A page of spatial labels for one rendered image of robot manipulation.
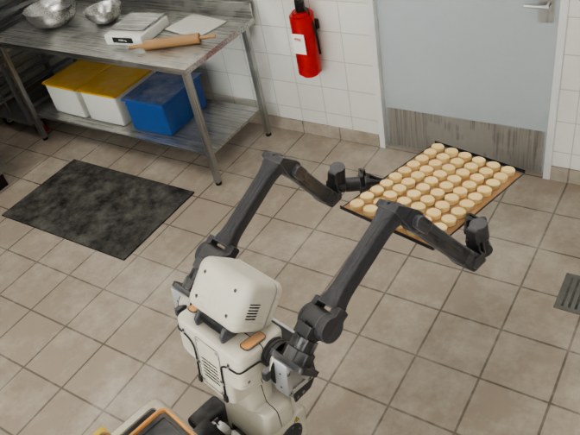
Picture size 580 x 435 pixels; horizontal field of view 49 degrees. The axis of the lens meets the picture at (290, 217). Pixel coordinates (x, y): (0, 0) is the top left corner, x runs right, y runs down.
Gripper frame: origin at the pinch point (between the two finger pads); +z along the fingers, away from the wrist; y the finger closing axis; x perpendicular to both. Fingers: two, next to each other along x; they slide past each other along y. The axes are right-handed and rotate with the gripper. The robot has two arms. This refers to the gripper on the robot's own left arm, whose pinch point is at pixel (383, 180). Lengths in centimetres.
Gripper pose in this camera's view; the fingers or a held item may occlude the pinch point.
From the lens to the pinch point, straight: 248.2
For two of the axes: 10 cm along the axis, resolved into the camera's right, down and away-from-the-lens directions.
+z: 9.9, -1.0, -0.5
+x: 0.2, 5.8, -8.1
